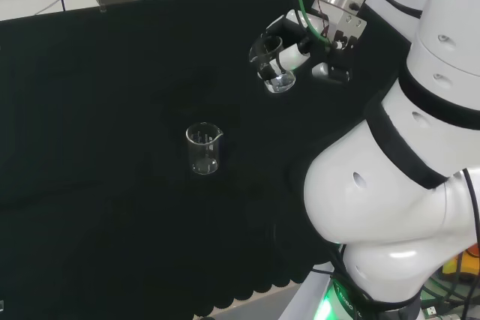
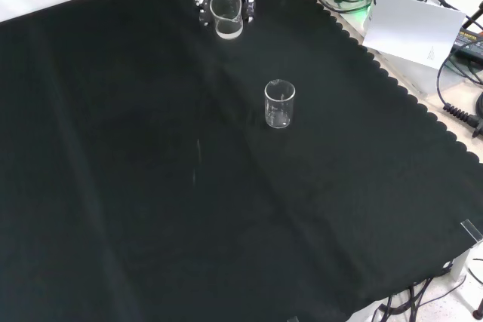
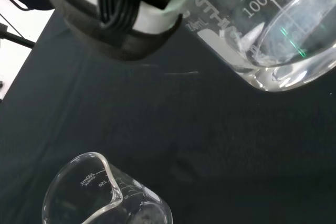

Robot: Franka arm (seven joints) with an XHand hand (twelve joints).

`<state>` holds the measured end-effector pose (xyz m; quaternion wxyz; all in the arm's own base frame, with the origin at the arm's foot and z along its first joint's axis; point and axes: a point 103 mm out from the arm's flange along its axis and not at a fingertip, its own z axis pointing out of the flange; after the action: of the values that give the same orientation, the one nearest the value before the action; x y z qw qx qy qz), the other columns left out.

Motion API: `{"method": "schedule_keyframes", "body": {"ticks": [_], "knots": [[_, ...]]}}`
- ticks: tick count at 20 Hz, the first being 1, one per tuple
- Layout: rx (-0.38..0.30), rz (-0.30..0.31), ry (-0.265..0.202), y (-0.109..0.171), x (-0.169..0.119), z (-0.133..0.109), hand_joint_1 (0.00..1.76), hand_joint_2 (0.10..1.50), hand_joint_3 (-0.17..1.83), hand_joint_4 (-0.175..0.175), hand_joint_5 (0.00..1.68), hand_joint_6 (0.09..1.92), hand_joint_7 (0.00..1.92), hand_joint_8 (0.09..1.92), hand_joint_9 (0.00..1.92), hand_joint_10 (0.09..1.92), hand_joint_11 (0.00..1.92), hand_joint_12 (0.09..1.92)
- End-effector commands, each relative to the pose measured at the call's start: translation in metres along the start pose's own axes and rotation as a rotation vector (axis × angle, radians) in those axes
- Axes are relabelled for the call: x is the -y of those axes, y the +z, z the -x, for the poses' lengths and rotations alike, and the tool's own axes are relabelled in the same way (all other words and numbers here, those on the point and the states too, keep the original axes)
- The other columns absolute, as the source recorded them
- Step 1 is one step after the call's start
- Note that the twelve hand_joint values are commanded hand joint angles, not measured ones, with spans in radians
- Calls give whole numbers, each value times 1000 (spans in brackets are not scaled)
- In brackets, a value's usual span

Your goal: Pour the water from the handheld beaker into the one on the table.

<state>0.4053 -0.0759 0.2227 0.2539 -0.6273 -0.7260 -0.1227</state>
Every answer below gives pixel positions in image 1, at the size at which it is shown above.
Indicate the clear glass beaker with water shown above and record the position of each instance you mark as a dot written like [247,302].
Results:
[281,84]

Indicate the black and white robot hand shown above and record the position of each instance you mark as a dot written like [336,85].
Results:
[337,54]

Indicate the black bench cloth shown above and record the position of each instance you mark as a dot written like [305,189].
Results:
[112,147]

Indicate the yellow stop button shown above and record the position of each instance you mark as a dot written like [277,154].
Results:
[463,264]

